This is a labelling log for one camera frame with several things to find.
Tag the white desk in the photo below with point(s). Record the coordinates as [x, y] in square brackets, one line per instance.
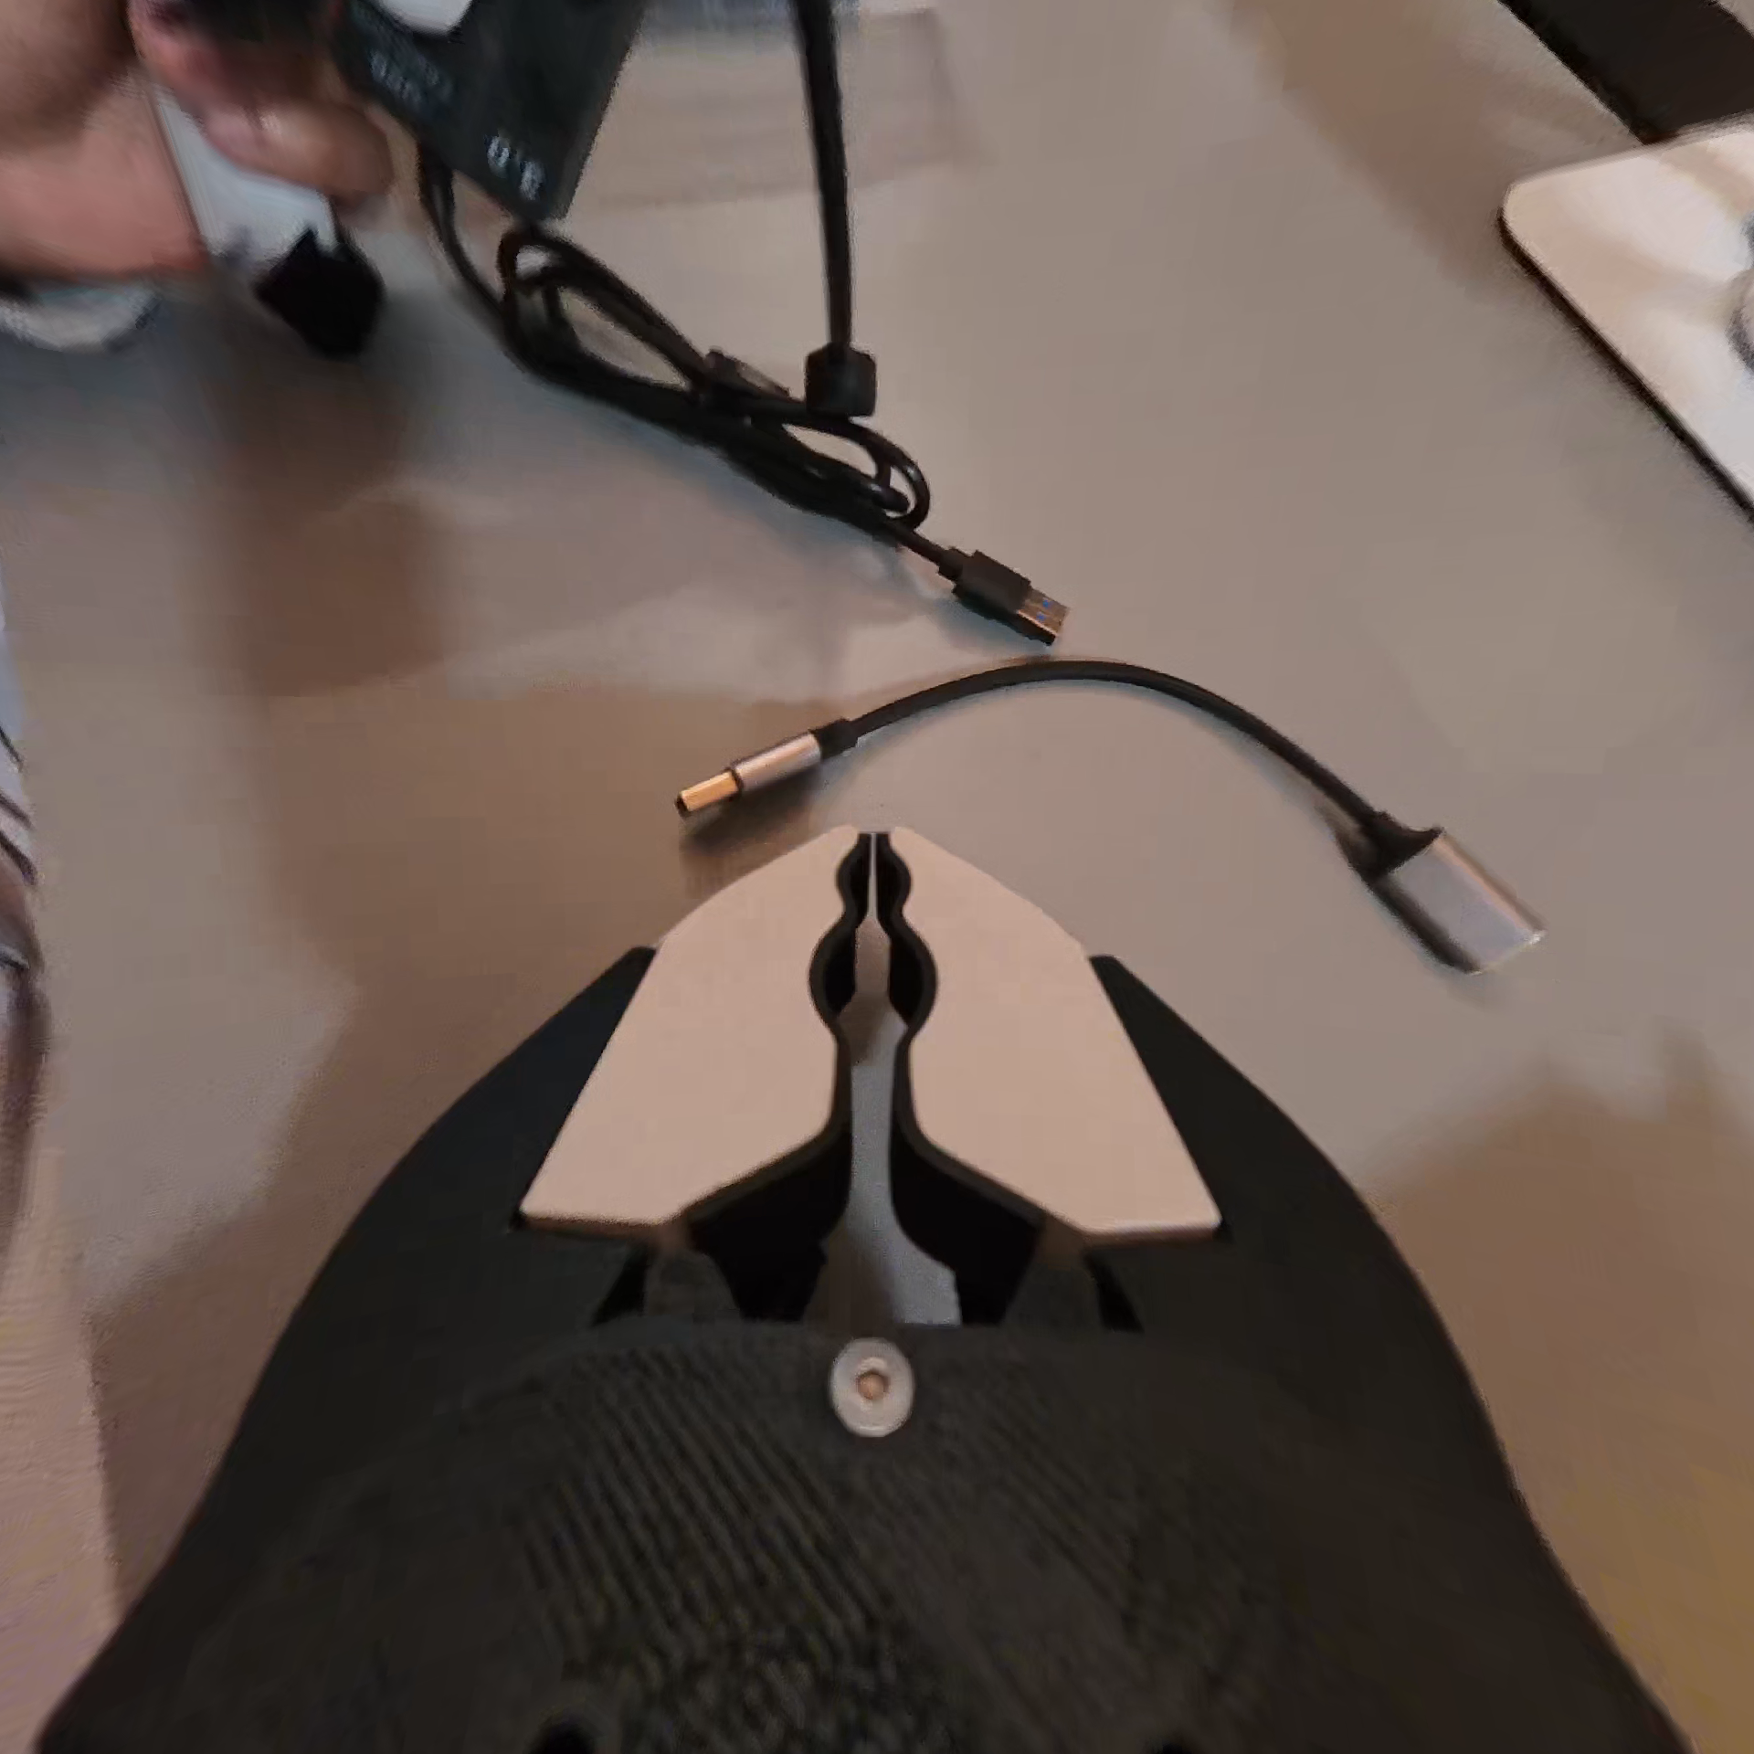
[1232, 343]

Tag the white flat device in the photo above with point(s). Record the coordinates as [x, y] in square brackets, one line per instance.
[1644, 274]

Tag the dark flat object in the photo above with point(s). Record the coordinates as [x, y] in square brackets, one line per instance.
[1632, 56]

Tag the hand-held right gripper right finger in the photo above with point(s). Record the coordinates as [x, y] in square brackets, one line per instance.
[1056, 1083]

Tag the person's left hand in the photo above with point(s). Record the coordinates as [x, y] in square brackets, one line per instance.
[96, 151]

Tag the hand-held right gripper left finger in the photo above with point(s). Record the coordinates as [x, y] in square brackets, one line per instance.
[698, 1083]

